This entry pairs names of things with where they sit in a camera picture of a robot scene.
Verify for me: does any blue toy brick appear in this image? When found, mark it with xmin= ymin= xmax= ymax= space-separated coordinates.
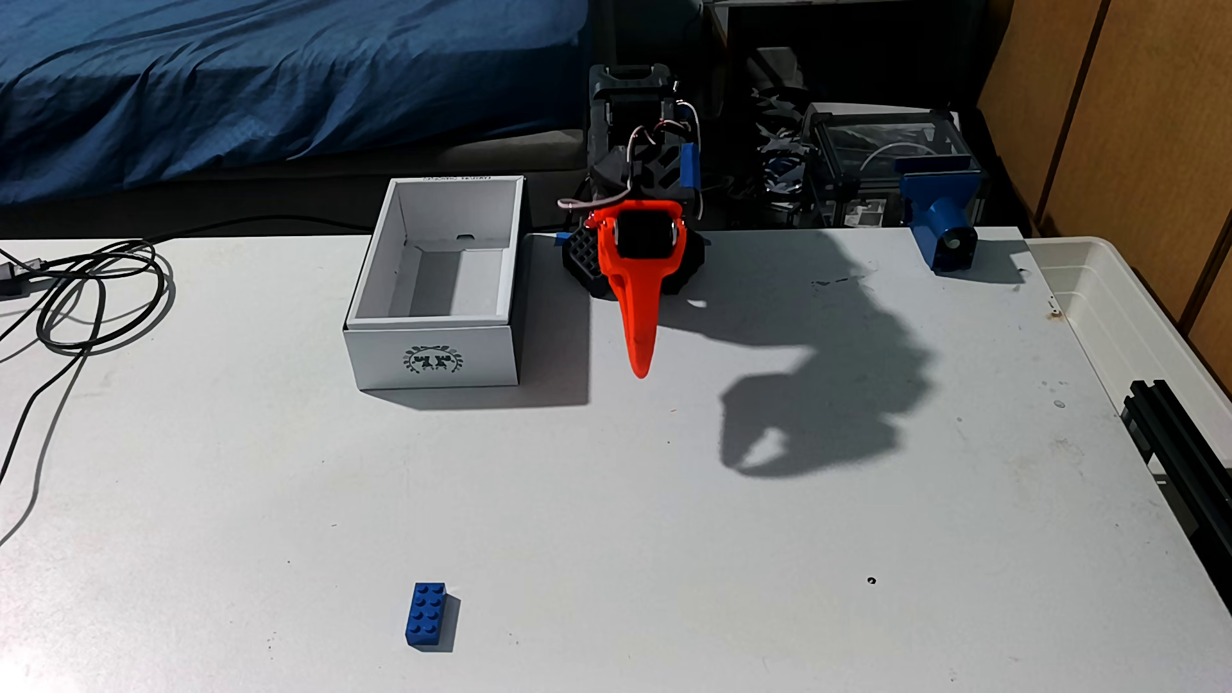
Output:
xmin=404 ymin=581 xmax=449 ymax=649

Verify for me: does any white cardboard box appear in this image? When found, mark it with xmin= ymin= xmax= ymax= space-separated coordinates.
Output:
xmin=341 ymin=175 xmax=529 ymax=392

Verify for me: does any grey bed base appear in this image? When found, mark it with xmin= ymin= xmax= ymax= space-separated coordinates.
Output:
xmin=0 ymin=130 xmax=590 ymax=242

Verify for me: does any clear plastic case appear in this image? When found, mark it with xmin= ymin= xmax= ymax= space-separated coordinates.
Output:
xmin=803 ymin=101 xmax=975 ymax=230

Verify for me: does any blue bed blanket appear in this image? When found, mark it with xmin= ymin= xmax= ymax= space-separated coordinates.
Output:
xmin=0 ymin=0 xmax=593 ymax=206

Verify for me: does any white plastic bin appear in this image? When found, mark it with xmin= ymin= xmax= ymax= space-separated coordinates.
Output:
xmin=1025 ymin=235 xmax=1232 ymax=465

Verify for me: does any wooden cabinet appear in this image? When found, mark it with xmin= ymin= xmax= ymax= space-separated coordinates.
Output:
xmin=976 ymin=0 xmax=1232 ymax=391

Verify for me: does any black power plug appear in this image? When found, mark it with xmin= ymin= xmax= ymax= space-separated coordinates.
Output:
xmin=0 ymin=256 xmax=46 ymax=296

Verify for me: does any blue printed mount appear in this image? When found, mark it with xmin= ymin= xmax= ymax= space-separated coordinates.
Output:
xmin=897 ymin=154 xmax=985 ymax=277

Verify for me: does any black cable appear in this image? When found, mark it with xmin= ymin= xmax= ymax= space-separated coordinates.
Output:
xmin=0 ymin=214 xmax=375 ymax=550

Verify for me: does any black aluminium rail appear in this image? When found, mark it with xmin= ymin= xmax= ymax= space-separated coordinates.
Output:
xmin=1120 ymin=378 xmax=1232 ymax=610

